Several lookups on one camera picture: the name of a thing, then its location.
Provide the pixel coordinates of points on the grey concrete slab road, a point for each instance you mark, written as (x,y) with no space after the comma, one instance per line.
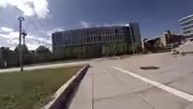
(121,95)

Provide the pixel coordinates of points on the brown building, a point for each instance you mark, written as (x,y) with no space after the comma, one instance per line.
(173,38)

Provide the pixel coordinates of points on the tall lamp pole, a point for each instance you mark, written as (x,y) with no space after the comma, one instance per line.
(20,53)

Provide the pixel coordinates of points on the bicycle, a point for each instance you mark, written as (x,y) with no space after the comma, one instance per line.
(176,52)

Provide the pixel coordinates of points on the dark glass curved building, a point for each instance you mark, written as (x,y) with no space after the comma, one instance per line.
(89,36)

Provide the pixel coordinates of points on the white painted line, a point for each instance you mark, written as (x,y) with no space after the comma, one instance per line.
(161,86)

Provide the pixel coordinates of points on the concrete kerb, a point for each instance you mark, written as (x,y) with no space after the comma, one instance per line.
(60,100)

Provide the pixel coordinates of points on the dark manhole cover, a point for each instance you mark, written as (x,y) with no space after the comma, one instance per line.
(149,67)

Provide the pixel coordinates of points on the grass lawn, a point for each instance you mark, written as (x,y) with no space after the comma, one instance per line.
(17,91)

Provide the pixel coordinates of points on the dark group of trees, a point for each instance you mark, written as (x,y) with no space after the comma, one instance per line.
(41,53)

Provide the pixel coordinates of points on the row of small trees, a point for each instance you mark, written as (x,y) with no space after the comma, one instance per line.
(117,48)

